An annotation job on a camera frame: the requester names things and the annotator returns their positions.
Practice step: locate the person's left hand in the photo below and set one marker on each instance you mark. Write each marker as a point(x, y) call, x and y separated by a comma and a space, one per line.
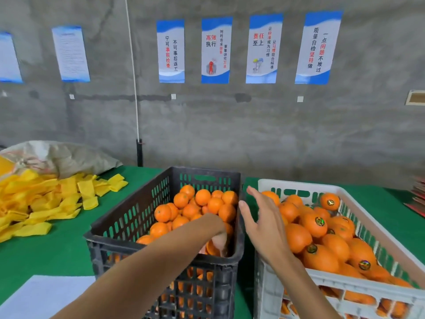
point(207, 226)

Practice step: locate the person's right hand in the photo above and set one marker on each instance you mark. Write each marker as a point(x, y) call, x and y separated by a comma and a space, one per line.
point(265, 229)

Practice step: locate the pile of oranges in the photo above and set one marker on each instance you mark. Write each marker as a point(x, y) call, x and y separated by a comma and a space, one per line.
point(192, 209)

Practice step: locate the single orange fruit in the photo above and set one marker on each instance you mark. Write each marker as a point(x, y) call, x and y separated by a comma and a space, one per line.
point(211, 249)

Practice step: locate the white plastic crate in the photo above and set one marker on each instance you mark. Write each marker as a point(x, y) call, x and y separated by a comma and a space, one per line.
point(292, 183)

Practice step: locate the heap of labelled oranges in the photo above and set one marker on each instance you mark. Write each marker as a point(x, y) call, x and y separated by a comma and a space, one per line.
point(319, 255)

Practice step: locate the black plastic crate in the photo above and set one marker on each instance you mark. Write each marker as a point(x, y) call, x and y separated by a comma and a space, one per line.
point(106, 242)

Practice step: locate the person's right forearm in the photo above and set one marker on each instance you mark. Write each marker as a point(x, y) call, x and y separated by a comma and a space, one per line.
point(305, 292)

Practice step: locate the person's left forearm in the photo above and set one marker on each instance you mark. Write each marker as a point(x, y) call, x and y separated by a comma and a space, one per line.
point(133, 279)

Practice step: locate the stack of red cardboard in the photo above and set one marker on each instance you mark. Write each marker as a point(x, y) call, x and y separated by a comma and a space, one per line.
point(418, 196)

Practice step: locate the beige woven sack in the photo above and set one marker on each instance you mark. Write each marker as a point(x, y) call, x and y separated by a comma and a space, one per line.
point(66, 156)

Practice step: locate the green felt table cover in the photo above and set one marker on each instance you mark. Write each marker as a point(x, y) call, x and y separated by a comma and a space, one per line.
point(46, 255)

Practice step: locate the white pole with black base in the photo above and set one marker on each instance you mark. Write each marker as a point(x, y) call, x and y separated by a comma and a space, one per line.
point(133, 76)

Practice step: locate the pile of yellow bags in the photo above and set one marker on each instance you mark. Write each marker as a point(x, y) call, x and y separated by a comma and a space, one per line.
point(40, 199)

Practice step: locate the white printed paper sheet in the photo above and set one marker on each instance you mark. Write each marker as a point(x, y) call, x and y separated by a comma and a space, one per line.
point(43, 299)

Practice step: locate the white notice with blue border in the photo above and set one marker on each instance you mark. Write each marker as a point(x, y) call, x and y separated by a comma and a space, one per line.
point(71, 53)
point(9, 57)

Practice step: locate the blue white wall poster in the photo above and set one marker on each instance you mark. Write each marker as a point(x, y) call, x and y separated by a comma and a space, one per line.
point(319, 47)
point(171, 51)
point(264, 48)
point(217, 49)

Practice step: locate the beige wall plate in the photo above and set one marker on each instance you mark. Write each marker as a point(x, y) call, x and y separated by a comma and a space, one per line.
point(416, 97)

